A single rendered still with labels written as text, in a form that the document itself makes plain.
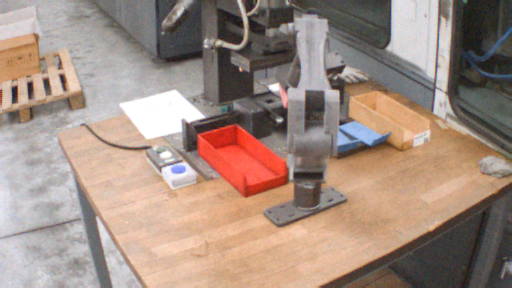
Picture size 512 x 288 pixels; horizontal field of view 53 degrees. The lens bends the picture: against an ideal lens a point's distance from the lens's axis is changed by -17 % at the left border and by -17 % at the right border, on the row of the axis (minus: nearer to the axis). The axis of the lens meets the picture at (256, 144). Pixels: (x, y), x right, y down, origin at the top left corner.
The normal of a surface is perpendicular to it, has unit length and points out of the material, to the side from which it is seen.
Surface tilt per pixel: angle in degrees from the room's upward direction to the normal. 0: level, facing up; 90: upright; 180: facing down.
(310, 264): 0
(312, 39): 20
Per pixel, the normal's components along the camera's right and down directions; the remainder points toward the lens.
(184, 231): -0.01, -0.88
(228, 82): 0.52, 0.40
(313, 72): -0.03, -0.67
